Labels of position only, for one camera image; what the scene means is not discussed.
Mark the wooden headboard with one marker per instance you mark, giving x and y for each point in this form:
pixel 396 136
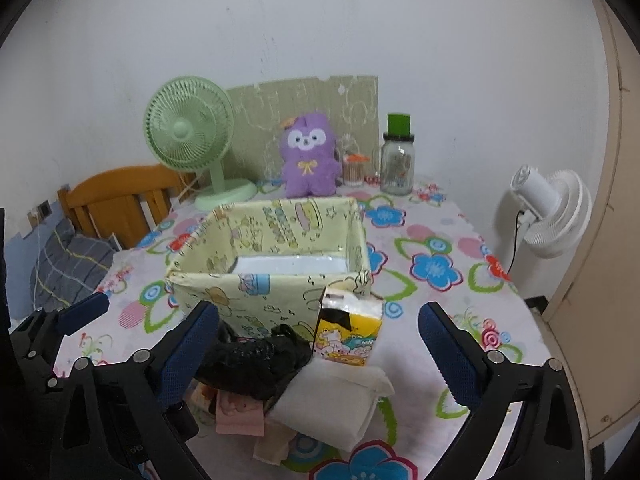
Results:
pixel 124 202

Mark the pink cloth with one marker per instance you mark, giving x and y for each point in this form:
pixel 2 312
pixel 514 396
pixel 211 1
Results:
pixel 238 415

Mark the yellow tissue pack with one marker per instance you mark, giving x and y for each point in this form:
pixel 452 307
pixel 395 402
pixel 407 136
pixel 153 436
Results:
pixel 347 326

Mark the beige door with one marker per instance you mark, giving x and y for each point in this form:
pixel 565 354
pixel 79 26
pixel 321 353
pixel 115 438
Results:
pixel 594 314

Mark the green desk fan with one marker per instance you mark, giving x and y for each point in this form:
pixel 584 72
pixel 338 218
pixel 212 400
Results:
pixel 188 125

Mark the purple plush toy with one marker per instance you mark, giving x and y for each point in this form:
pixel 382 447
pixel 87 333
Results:
pixel 308 150

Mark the glass jar green lid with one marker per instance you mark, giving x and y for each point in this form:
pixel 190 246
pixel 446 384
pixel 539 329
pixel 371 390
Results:
pixel 397 156

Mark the white folded cloth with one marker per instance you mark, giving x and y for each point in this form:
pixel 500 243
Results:
pixel 332 402

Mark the grey plaid pillow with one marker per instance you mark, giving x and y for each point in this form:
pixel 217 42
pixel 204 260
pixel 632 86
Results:
pixel 69 268

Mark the black cloth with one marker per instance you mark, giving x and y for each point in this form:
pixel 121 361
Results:
pixel 260 368

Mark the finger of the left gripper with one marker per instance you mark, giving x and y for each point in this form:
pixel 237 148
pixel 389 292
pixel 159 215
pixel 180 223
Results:
pixel 42 333

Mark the white standing fan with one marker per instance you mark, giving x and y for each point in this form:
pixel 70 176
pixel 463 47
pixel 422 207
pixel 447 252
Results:
pixel 554 211

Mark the cartoon fabric storage box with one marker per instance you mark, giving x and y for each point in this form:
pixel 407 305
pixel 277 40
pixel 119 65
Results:
pixel 267 263

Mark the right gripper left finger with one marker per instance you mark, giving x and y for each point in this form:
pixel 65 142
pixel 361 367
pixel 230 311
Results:
pixel 165 371

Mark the toothpick holder orange lid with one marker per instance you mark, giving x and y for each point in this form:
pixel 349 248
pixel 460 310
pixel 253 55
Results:
pixel 354 168

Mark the wall socket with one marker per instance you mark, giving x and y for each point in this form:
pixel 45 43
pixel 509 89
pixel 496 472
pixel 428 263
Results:
pixel 44 210

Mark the floral tablecloth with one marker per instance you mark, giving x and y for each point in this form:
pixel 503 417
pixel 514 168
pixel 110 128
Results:
pixel 420 249

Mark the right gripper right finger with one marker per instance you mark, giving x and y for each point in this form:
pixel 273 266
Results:
pixel 467 369

